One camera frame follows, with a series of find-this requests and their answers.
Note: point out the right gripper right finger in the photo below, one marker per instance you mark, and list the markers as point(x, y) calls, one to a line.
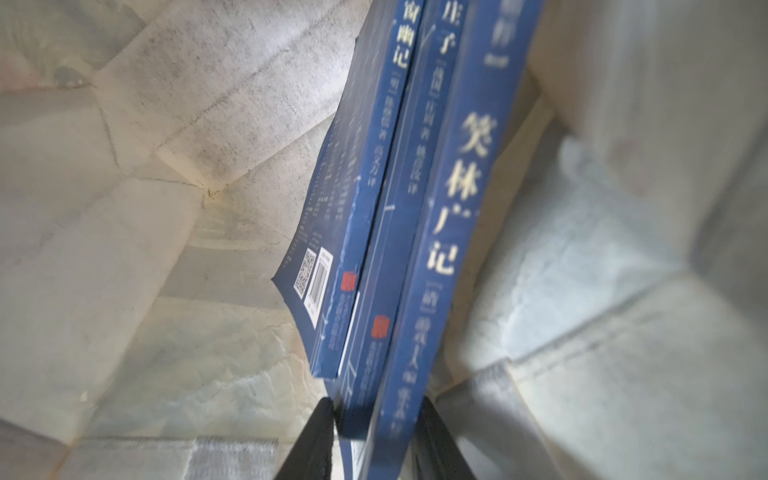
point(436, 455)

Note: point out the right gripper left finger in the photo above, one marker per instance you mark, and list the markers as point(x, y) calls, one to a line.
point(310, 458)

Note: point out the floral canvas tote bag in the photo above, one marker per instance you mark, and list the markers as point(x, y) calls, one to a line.
point(611, 318)

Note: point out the stack of blue books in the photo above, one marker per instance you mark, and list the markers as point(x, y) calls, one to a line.
point(387, 243)

